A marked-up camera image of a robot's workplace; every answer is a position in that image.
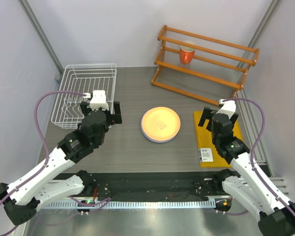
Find orange plate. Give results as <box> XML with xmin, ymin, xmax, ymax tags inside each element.
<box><xmin>141</xmin><ymin>107</ymin><xmax>181</xmax><ymax>143</ymax></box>

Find purple plate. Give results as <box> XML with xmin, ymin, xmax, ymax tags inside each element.
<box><xmin>141</xmin><ymin>116</ymin><xmax>181</xmax><ymax>143</ymax></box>

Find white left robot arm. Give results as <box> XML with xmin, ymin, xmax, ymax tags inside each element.
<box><xmin>0</xmin><ymin>101</ymin><xmax>122</xmax><ymax>226</ymax></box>

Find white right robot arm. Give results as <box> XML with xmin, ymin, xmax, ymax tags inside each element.
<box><xmin>198</xmin><ymin>104</ymin><xmax>295</xmax><ymax>236</ymax></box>

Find orange wooden shelf rack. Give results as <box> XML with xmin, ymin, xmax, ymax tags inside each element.
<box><xmin>151</xmin><ymin>25</ymin><xmax>260</xmax><ymax>105</ymax></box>

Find orange mug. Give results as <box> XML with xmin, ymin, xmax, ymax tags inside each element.
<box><xmin>179</xmin><ymin>46</ymin><xmax>195</xmax><ymax>64</ymax></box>

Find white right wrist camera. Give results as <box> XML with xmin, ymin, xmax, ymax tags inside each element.
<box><xmin>216</xmin><ymin>99</ymin><xmax>236</xmax><ymax>118</ymax></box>

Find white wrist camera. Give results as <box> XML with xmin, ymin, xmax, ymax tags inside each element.
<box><xmin>216</xmin><ymin>99</ymin><xmax>236</xmax><ymax>118</ymax></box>
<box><xmin>84</xmin><ymin>90</ymin><xmax>109</xmax><ymax>110</ymax></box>

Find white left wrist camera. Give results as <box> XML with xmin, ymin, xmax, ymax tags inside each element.
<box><xmin>84</xmin><ymin>90</ymin><xmax>109</xmax><ymax>110</ymax></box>

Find white wire dish rack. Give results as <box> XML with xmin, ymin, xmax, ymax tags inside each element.
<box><xmin>51</xmin><ymin>63</ymin><xmax>117</xmax><ymax>129</ymax></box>

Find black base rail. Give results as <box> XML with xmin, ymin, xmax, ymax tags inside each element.
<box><xmin>48</xmin><ymin>172</ymin><xmax>239</xmax><ymax>201</ymax></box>

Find white slotted cable duct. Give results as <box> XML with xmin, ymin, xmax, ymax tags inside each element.
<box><xmin>43</xmin><ymin>199</ymin><xmax>216</xmax><ymax>210</ymax></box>

